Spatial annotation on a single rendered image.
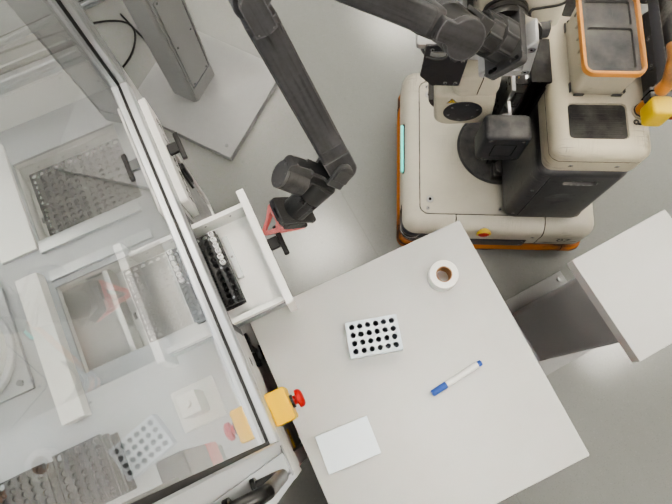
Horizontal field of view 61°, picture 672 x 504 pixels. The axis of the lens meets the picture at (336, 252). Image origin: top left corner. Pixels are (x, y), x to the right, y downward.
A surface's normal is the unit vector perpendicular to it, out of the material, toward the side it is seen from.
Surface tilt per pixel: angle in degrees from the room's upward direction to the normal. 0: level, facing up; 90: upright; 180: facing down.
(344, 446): 0
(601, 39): 0
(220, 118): 3
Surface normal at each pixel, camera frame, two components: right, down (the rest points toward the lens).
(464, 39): 0.32, 0.67
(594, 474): -0.02, -0.25
